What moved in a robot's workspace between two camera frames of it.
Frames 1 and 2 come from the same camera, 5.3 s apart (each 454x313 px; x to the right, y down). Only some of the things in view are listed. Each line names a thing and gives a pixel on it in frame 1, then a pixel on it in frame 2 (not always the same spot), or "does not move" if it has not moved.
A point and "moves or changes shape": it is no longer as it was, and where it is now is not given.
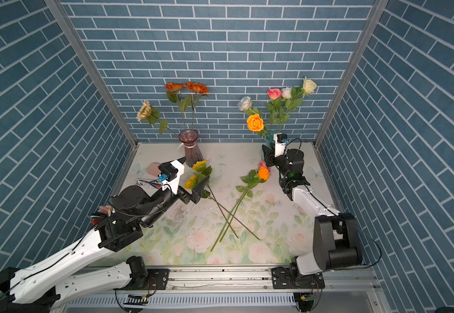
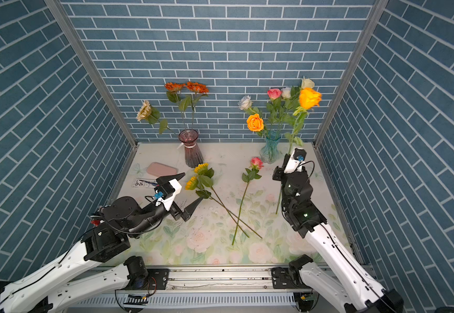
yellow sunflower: (202, 166) does not move
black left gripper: (194, 197) to (187, 211)
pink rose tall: (276, 112) does not move
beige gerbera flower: (152, 115) does not move
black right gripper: (269, 159) to (278, 175)
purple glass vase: (189, 137) does not move
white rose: (286, 92) does not move
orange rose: (254, 178) to (308, 98)
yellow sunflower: (196, 180) moves or changes shape
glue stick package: (152, 184) does not move
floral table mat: (248, 217) does not move
